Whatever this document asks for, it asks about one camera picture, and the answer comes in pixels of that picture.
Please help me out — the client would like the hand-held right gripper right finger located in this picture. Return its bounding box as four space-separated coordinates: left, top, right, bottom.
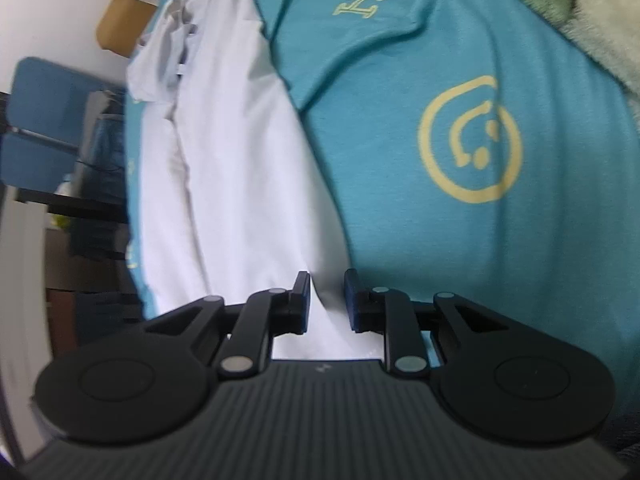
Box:
344 269 507 376

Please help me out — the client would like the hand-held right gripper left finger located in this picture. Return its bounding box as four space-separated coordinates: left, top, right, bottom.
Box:
145 271 312 380

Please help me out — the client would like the white garment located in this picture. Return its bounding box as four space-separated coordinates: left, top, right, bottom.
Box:
125 0 386 361

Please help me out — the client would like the teal bed sheet yellow print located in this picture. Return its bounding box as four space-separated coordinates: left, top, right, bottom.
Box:
122 0 640 411

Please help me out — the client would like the blue chair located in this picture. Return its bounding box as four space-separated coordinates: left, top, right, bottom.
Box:
0 57 126 196

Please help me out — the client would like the tan wooden headboard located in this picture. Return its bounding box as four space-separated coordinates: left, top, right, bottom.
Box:
97 0 161 58

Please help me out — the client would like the pink and green fleece blanket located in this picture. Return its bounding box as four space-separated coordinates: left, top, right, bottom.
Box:
475 0 640 136

